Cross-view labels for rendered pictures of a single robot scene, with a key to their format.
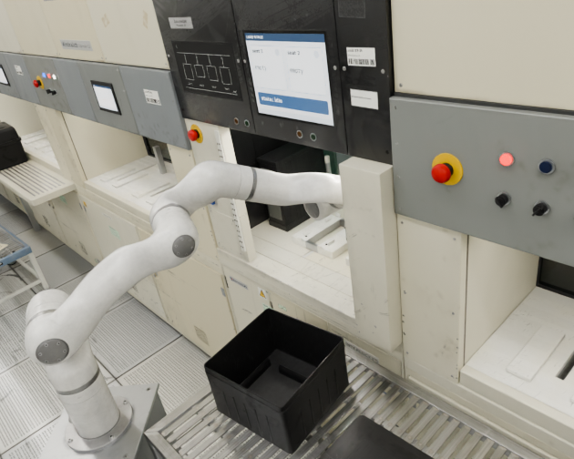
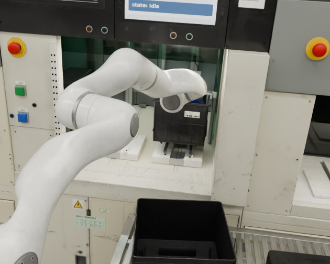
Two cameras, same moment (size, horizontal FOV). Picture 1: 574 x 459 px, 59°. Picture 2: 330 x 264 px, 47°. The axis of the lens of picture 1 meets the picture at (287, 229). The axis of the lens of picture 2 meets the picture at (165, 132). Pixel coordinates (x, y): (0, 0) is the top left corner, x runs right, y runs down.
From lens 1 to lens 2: 92 cm
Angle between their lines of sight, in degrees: 41
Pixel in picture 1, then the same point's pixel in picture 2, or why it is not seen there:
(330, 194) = (198, 85)
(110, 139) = not seen: outside the picture
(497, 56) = not seen: outside the picture
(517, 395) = not seen: outside the picture
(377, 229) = (256, 102)
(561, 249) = not seen: outside the picture
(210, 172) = (135, 56)
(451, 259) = (304, 117)
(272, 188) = (164, 79)
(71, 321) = (37, 227)
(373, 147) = (251, 40)
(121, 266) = (71, 154)
